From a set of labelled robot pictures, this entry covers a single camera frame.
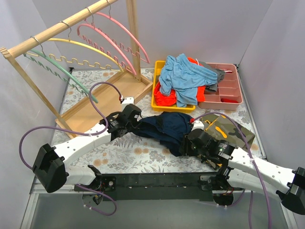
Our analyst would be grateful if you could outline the navy blue shorts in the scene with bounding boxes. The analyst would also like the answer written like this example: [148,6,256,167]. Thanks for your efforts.
[132,112,192,157]

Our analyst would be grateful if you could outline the green wavy hanger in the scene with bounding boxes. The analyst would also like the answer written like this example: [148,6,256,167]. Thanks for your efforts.
[23,49,89,97]

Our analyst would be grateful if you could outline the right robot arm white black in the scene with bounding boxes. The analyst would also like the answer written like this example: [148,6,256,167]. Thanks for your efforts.
[179,129,305,215]

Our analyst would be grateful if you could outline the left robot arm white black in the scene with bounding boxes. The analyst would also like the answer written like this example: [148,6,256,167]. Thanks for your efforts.
[32,104,142,193]

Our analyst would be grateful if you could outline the camouflage shorts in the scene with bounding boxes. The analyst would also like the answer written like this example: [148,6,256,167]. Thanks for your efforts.
[200,113,256,170]

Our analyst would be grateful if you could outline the orange shorts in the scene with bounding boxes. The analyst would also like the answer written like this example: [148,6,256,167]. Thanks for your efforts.
[153,61,206,106]

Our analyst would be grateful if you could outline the pink wavy hanger front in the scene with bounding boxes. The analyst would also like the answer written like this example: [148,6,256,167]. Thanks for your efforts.
[77,23,137,76]

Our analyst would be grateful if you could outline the pink wavy hanger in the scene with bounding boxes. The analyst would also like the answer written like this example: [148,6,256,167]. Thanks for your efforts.
[77,23,137,76]
[95,12,150,63]

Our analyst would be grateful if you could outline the pink wavy hanger rear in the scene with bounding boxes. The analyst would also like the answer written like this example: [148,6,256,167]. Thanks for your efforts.
[95,12,150,63]

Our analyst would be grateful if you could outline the light blue shorts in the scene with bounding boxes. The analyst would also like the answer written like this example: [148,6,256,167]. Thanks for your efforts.
[158,53,218,107]

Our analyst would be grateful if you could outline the yellow wavy hanger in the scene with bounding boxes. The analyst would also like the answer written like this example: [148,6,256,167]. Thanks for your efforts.
[26,38,124,73]

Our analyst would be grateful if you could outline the floral table mat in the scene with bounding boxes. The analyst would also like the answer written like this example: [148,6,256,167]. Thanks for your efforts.
[51,70,266,174]

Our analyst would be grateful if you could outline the wooden clothes rack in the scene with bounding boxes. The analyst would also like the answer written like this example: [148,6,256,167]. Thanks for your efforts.
[0,0,154,139]

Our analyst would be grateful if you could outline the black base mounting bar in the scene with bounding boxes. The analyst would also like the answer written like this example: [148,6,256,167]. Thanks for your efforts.
[73,172,243,202]

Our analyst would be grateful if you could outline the red cloth in tray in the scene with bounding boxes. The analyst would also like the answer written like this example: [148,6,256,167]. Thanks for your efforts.
[220,96,239,104]

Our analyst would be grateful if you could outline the pink divided tray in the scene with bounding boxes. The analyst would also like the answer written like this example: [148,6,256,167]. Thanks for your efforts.
[198,62,243,110]

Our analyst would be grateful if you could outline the yellow plastic bin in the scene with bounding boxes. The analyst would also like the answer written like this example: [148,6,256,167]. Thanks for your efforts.
[151,60,196,113]

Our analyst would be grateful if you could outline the grey garment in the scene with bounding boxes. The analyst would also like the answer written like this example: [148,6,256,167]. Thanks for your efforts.
[199,61,225,93]

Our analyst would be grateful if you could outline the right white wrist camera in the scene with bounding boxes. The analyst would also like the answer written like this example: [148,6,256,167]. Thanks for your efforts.
[190,119,204,131]

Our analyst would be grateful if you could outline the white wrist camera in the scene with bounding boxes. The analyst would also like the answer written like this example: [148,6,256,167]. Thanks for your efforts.
[120,95,134,104]
[190,119,204,131]

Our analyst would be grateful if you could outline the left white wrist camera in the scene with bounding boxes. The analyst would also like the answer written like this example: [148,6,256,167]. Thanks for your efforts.
[120,95,134,104]

